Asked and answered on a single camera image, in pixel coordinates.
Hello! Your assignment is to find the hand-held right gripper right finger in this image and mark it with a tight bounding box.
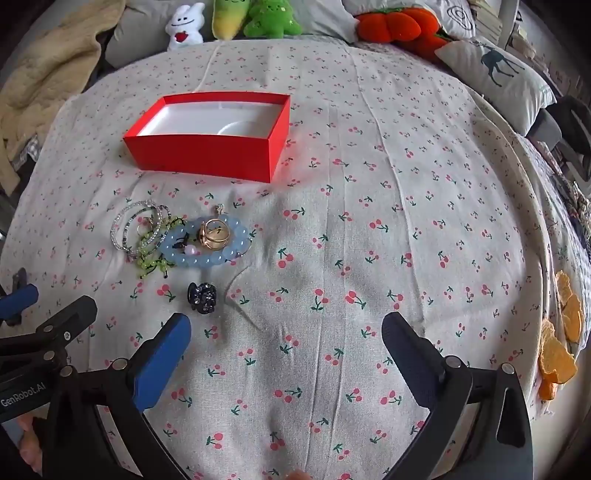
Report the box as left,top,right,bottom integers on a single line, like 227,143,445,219
381,312,536,480

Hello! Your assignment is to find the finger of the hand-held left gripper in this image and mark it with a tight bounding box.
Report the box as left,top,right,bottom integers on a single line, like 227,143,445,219
0,269,39,326
0,295,99,358

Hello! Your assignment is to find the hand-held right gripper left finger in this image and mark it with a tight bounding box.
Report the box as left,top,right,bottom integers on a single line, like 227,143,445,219
41,313,192,480

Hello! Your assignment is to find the green bead bracelet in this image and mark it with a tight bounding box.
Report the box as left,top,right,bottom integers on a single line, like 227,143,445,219
134,216,186,280

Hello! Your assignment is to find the light blue bead bracelet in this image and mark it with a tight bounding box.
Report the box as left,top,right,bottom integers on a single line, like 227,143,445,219
159,217,256,271

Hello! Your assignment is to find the clear beaded wrap bracelet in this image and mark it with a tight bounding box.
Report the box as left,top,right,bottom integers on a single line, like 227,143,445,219
111,200,170,257

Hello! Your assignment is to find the gold ring cluster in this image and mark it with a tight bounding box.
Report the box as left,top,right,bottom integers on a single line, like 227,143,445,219
198,219,230,250

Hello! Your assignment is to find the red cardboard box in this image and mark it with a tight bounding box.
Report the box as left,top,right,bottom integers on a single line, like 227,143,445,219
123,92,291,184

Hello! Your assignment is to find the person's left hand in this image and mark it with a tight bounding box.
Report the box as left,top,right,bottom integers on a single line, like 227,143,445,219
7,412,46,470

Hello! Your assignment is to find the orange peel piece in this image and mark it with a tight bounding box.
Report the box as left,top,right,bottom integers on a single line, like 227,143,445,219
553,270,584,343
537,320,579,401

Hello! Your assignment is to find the cherry print bedsheet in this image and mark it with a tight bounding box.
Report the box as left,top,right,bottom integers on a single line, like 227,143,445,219
0,37,552,480

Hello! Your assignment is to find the beige quilted blanket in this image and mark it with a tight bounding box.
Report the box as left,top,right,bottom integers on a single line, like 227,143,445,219
0,0,126,197

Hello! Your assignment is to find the grey patterned quilt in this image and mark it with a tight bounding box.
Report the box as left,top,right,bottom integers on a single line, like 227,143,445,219
508,129,591,418

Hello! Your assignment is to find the grey pillow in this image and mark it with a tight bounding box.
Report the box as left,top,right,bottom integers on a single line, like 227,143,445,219
105,4,172,71

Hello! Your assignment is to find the black chair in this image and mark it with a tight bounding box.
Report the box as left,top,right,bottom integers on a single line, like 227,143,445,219
525,96,591,182

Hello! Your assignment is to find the deer print pillow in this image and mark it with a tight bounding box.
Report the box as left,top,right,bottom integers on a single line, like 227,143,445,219
434,39,557,136

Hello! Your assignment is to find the white plush toy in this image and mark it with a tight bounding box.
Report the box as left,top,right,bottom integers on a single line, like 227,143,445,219
165,2,206,51

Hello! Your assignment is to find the orange pumpkin plush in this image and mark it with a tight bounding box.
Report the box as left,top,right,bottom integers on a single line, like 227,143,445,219
406,6,456,64
355,11,423,45

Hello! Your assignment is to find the yellow green plush toy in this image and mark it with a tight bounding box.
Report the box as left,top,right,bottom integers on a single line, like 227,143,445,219
212,0,250,40

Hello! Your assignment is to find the plain white pillow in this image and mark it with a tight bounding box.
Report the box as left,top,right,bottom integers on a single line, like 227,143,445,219
295,0,361,45

